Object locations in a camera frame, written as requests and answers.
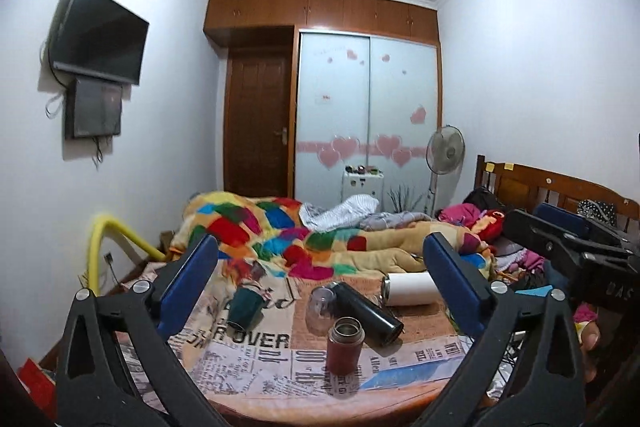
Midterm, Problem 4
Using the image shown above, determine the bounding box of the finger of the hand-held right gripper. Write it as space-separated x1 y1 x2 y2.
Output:
531 202 640 244
502 208 632 269

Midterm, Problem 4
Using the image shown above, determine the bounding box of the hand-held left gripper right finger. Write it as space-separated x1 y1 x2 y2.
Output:
410 232 587 427

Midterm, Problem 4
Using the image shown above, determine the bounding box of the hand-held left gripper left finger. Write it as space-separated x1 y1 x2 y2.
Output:
54 234 236 427

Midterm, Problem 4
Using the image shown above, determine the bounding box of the dark green cup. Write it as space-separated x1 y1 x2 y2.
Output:
226 287 266 331

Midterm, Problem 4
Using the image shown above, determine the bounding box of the clear glass cup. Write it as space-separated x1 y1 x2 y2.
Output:
305 285 337 335

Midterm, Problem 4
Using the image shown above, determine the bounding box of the person's right hand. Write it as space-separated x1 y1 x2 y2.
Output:
572 307 640 408

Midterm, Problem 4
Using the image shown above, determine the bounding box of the wooden bed headboard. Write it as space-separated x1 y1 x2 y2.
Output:
474 155 640 235

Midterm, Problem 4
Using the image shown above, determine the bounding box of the black dotted bag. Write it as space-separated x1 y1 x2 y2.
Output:
576 200 617 222

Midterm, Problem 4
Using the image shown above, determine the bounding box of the white steel tumbler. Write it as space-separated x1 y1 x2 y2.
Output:
381 272 443 307

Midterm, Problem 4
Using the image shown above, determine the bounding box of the red plush toy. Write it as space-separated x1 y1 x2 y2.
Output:
477 208 507 242

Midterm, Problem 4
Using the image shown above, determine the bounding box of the light blue card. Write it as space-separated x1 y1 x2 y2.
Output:
514 287 554 304

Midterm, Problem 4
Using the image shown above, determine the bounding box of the pink clothing pile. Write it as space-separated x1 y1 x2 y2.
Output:
438 202 482 225

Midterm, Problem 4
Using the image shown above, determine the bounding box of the grey patterned quilt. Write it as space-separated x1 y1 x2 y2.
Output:
359 210 437 234

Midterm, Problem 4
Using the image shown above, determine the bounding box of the black thermos bottle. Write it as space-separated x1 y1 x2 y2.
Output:
327 282 405 348

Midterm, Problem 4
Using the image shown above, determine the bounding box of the dry branch decoration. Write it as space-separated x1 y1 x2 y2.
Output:
386 186 425 214

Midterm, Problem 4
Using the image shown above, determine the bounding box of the colourful patchwork blanket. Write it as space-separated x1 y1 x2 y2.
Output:
169 191 493 282

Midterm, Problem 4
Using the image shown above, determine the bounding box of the yellow pipe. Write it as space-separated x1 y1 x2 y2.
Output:
85 214 166 297

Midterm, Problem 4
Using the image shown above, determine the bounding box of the standing electric fan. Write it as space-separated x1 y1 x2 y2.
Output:
424 125 466 216

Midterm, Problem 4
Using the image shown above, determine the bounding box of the red-brown thermos bottle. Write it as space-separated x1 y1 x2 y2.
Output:
327 317 363 377

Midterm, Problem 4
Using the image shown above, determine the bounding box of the small white cabinet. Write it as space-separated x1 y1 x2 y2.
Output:
342 169 385 208

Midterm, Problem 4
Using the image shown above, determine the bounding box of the striped white cloth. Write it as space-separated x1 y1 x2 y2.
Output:
299 194 380 232

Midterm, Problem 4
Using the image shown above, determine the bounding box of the brown wooden door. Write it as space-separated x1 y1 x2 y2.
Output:
224 46 294 198

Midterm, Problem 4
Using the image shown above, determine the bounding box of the red box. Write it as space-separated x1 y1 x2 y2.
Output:
17 358 57 420

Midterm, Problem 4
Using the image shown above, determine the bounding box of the wooden wardrobe with heart stickers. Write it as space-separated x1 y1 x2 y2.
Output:
203 0 444 214

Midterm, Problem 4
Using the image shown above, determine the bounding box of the small black wall monitor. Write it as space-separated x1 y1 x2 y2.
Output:
64 77 124 139

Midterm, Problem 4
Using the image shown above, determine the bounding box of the white wall cable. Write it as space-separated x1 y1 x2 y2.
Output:
43 88 63 118

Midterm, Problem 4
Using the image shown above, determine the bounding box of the wall-mounted black television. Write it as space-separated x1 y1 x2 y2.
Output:
51 0 150 86

